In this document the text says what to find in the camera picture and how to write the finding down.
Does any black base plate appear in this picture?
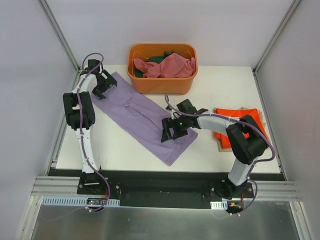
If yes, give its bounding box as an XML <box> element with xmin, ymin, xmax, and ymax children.
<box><xmin>47</xmin><ymin>168</ymin><xmax>287</xmax><ymax>210</ymax></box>

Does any green t shirt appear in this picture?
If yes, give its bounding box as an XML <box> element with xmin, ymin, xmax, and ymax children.
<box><xmin>133</xmin><ymin>51</ymin><xmax>175</xmax><ymax>78</ymax></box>

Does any aluminium frame post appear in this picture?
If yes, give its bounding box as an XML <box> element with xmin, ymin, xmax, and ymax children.
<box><xmin>252</xmin><ymin>0</ymin><xmax>303</xmax><ymax>76</ymax></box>
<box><xmin>37</xmin><ymin>0</ymin><xmax>85</xmax><ymax>75</ymax></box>

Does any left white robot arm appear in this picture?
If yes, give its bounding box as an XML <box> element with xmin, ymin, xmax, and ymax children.
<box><xmin>62</xmin><ymin>58</ymin><xmax>117</xmax><ymax>195</ymax></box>

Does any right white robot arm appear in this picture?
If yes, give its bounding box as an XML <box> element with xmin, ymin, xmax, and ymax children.
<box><xmin>92</xmin><ymin>89</ymin><xmax>268</xmax><ymax>200</ymax></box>

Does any left aluminium frame post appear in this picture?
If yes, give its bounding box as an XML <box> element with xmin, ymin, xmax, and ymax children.
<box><xmin>37</xmin><ymin>0</ymin><xmax>85</xmax><ymax>75</ymax></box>

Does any left white cable duct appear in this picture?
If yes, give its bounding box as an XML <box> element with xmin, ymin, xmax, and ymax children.
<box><xmin>42</xmin><ymin>196</ymin><xmax>120</xmax><ymax>208</ymax></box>

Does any orange folded t shirt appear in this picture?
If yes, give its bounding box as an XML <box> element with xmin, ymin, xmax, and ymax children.
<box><xmin>212</xmin><ymin>107</ymin><xmax>268</xmax><ymax>149</ymax></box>

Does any lavender t shirt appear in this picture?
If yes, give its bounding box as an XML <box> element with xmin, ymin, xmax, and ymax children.
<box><xmin>91</xmin><ymin>72</ymin><xmax>198</xmax><ymax>166</ymax></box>

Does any right aluminium frame post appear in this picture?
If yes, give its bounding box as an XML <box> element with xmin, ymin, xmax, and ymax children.
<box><xmin>252</xmin><ymin>0</ymin><xmax>303</xmax><ymax>76</ymax></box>

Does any pink t shirt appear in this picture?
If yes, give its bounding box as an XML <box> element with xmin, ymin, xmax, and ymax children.
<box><xmin>133</xmin><ymin>52</ymin><xmax>197</xmax><ymax>79</ymax></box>

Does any white cable duct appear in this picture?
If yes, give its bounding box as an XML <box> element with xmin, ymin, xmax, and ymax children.
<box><xmin>42</xmin><ymin>196</ymin><xmax>120</xmax><ymax>208</ymax></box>
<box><xmin>210</xmin><ymin>201</ymin><xmax>244</xmax><ymax>210</ymax></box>

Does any right white cable duct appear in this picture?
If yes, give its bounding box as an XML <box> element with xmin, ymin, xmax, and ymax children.
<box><xmin>210</xmin><ymin>201</ymin><xmax>244</xmax><ymax>210</ymax></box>

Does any orange plastic bin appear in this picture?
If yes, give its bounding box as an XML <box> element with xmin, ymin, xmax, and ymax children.
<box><xmin>126</xmin><ymin>43</ymin><xmax>198</xmax><ymax>95</ymax></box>

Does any front aluminium rail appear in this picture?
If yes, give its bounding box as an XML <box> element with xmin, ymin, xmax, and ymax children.
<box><xmin>31</xmin><ymin>176</ymin><xmax>303</xmax><ymax>202</ymax></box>

